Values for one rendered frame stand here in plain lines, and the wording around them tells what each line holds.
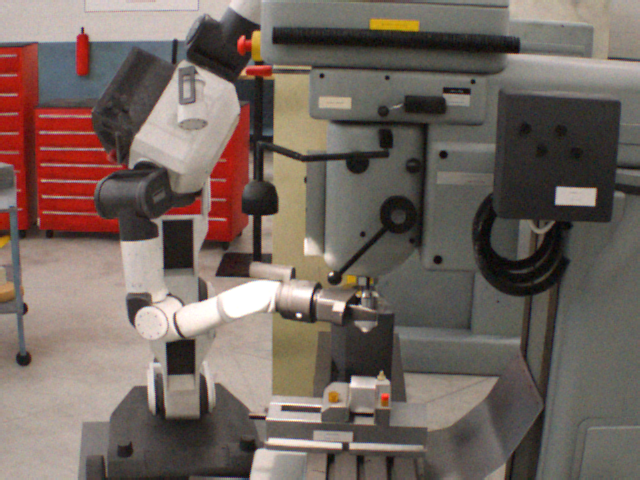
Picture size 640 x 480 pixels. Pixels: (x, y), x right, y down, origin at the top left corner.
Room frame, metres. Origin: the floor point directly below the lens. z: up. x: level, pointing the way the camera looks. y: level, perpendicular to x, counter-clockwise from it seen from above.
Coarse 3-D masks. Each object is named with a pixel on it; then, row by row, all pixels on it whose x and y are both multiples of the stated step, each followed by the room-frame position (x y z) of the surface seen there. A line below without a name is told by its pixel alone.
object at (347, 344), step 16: (336, 288) 2.32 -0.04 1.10; (352, 288) 2.30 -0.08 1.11; (384, 304) 2.20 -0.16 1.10; (384, 320) 2.14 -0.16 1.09; (336, 336) 2.24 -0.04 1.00; (352, 336) 2.12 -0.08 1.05; (368, 336) 2.13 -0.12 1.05; (384, 336) 2.14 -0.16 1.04; (336, 352) 2.24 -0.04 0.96; (352, 352) 2.12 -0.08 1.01; (368, 352) 2.13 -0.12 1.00; (384, 352) 2.14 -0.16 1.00; (352, 368) 2.12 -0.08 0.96; (368, 368) 2.13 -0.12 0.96; (384, 368) 2.14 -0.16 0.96
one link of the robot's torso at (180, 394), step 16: (208, 288) 2.41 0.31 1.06; (208, 336) 2.39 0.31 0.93; (160, 352) 2.37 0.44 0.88; (176, 352) 2.43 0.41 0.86; (192, 352) 2.44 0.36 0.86; (176, 368) 2.46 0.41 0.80; (192, 368) 2.47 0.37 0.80; (160, 384) 2.47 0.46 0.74; (176, 384) 2.44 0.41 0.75; (192, 384) 2.45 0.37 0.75; (160, 400) 2.44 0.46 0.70; (176, 400) 2.44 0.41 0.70; (192, 400) 2.45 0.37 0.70; (160, 416) 2.49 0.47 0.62; (176, 416) 2.46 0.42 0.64; (192, 416) 2.47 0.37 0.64
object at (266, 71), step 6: (252, 66) 1.94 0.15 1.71; (258, 66) 1.94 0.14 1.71; (264, 66) 1.94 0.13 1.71; (270, 66) 1.94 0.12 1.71; (246, 72) 1.94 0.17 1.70; (252, 72) 1.94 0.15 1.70; (258, 72) 1.93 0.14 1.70; (264, 72) 1.93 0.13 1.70; (270, 72) 1.94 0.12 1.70; (276, 72) 1.94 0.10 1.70; (282, 72) 1.94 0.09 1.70; (288, 72) 1.94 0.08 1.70; (294, 72) 1.94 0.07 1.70; (300, 72) 1.94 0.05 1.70; (306, 72) 1.94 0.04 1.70
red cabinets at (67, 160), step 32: (0, 64) 6.47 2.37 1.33; (32, 64) 6.80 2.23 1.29; (0, 96) 6.47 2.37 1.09; (32, 96) 6.78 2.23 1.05; (0, 128) 6.47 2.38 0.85; (32, 128) 6.75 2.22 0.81; (64, 128) 6.48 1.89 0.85; (0, 160) 6.47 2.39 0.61; (32, 160) 6.72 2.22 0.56; (64, 160) 6.48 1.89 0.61; (96, 160) 6.47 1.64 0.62; (224, 160) 6.30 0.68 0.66; (32, 192) 6.68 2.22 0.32; (64, 192) 6.48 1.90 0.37; (224, 192) 6.31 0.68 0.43; (0, 224) 6.47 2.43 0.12; (32, 224) 6.63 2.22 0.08; (64, 224) 6.48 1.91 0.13; (96, 224) 6.47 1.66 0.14; (224, 224) 6.31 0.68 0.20
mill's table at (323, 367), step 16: (320, 336) 2.45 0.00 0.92; (320, 352) 2.33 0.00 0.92; (400, 352) 2.34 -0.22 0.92; (320, 368) 2.22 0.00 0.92; (336, 368) 2.28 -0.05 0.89; (400, 368) 2.23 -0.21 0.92; (320, 384) 2.12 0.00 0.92; (400, 384) 2.13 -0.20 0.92; (400, 400) 2.04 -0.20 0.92; (320, 464) 1.71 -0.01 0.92; (336, 464) 1.71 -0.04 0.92; (352, 464) 1.72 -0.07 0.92; (368, 464) 1.72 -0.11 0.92; (384, 464) 1.72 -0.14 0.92; (400, 464) 1.72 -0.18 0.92
